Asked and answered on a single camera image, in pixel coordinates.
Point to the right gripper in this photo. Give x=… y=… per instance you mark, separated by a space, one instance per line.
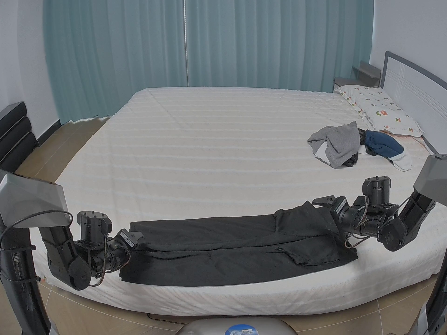
x=349 y=218

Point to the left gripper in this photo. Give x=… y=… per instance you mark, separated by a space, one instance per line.
x=125 y=240

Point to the black T-shirt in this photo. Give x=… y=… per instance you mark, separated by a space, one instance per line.
x=227 y=250

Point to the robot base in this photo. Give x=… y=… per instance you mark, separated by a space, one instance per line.
x=237 y=327

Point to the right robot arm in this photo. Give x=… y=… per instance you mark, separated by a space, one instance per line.
x=405 y=222

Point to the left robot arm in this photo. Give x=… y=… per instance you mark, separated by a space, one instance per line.
x=59 y=250

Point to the pile of clothes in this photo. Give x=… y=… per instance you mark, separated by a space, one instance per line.
x=340 y=145

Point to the bed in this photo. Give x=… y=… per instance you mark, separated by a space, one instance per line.
x=209 y=145

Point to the white printed pillow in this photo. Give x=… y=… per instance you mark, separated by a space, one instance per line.
x=382 y=112

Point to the grey bedside table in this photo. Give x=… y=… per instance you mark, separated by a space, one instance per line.
x=365 y=72

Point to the black chest of drawers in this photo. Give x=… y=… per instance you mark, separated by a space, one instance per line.
x=14 y=134

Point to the blue-green curtain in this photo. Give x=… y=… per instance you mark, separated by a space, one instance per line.
x=279 y=33
x=115 y=47

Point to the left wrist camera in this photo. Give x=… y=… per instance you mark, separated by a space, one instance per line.
x=108 y=228

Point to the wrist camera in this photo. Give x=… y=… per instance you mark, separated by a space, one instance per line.
x=359 y=201
x=108 y=228

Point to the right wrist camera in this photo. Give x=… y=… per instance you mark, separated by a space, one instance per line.
x=359 y=201

